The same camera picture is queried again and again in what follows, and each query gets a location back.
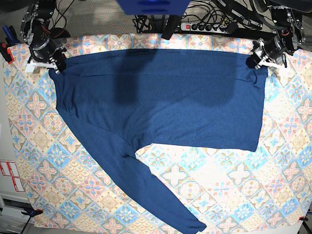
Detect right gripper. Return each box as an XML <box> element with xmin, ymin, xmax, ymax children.
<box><xmin>25</xmin><ymin>39</ymin><xmax>67</xmax><ymax>74</ymax></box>

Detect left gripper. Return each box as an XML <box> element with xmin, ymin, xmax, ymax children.
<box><xmin>246</xmin><ymin>36</ymin><xmax>292</xmax><ymax>76</ymax></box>

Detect blue long-sleeve T-shirt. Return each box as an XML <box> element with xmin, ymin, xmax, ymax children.
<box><xmin>49</xmin><ymin>49</ymin><xmax>268</xmax><ymax>234</ymax></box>

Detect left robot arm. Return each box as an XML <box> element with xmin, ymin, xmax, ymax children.
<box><xmin>246</xmin><ymin>0</ymin><xmax>305</xmax><ymax>75</ymax></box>

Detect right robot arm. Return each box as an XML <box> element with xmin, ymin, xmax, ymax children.
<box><xmin>20</xmin><ymin>0</ymin><xmax>70</xmax><ymax>74</ymax></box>

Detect black red table clamp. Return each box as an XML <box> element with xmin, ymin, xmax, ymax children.
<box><xmin>0</xmin><ymin>42</ymin><xmax>14</xmax><ymax>64</ymax></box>

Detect blue spring clamp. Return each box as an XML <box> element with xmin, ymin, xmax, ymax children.
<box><xmin>2</xmin><ymin>25</ymin><xmax>20</xmax><ymax>46</ymax></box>

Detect white power strip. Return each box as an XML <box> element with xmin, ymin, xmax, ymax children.
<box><xmin>180</xmin><ymin>22</ymin><xmax>226</xmax><ymax>33</ymax></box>

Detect red white label stickers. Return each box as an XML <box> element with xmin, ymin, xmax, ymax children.
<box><xmin>0</xmin><ymin>161</ymin><xmax>24</xmax><ymax>192</ymax></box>

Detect patterned tile tablecloth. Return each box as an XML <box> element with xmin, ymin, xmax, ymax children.
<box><xmin>0</xmin><ymin>45</ymin><xmax>312</xmax><ymax>234</ymax></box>

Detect orange clamp bottom right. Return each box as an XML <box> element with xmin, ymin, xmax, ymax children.
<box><xmin>299</xmin><ymin>216</ymin><xmax>309</xmax><ymax>222</ymax></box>

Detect black mount post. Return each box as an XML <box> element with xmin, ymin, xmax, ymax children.
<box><xmin>161</xmin><ymin>15</ymin><xmax>181</xmax><ymax>40</ymax></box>

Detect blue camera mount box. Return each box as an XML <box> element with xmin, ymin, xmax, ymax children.
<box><xmin>117</xmin><ymin>0</ymin><xmax>191</xmax><ymax>16</ymax></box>

